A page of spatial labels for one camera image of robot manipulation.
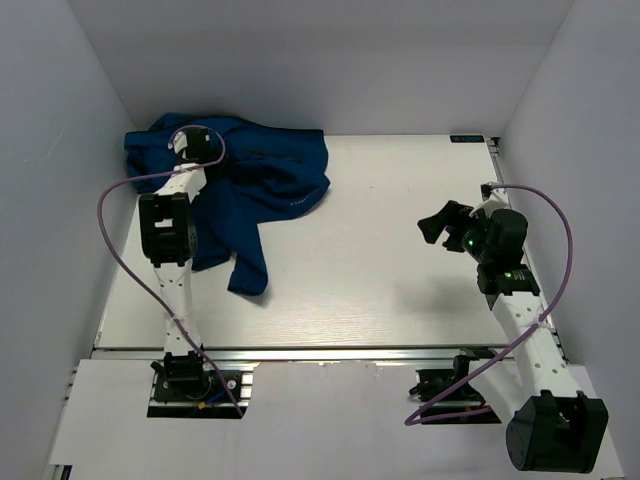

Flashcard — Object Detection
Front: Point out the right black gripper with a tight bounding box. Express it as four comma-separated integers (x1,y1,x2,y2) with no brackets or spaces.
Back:
418,200,494,264

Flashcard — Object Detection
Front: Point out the blue zip jacket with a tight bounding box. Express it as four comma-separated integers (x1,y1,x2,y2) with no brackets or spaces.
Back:
124,113,330,296

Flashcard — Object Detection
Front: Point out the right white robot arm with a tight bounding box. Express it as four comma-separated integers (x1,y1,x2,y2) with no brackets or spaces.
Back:
405,201,609,474

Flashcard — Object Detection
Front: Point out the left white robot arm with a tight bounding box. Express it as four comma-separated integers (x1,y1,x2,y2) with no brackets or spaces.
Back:
138,125,225,401

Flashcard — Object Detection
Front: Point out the right blue table label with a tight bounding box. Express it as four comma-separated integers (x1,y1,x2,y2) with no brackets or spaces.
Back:
449,134,485,144

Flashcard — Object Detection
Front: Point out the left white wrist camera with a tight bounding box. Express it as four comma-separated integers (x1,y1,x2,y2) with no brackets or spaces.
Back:
167,130,188,156

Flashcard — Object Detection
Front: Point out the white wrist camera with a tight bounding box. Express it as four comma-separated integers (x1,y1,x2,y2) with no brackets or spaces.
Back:
167,130,188,156
470,182,510,218

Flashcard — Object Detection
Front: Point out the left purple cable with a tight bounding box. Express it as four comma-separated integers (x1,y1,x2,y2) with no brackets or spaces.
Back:
97,124,246,419

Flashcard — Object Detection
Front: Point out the purple cable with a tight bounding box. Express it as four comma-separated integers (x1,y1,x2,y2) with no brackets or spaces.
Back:
97,124,246,419
403,183,574,427

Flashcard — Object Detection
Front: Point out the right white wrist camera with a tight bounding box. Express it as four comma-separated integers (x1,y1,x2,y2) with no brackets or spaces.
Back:
470,182,510,218

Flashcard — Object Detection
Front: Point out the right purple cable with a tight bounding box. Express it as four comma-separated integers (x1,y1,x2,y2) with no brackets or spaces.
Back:
403,183,574,427

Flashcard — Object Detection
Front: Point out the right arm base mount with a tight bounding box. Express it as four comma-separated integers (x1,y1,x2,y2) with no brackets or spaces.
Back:
404,348,519,427

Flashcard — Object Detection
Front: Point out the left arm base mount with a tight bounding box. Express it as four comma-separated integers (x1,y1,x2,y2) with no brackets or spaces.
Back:
147,361,252,420

